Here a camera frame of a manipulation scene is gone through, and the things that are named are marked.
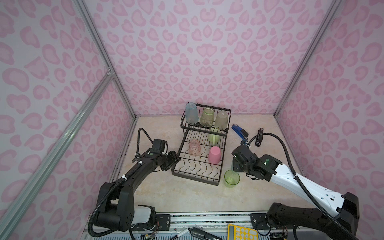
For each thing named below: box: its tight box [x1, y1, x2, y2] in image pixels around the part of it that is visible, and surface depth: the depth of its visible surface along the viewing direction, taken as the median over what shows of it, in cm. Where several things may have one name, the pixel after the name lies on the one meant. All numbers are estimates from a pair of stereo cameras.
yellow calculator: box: [227, 224, 259, 240], surface depth 71 cm
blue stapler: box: [231, 123, 249, 141], surface depth 109 cm
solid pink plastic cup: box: [208, 146, 222, 165], surface depth 89 cm
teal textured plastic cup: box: [185, 102, 199, 125], surface depth 87 cm
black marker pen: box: [169, 227, 223, 240], surface depth 70 cm
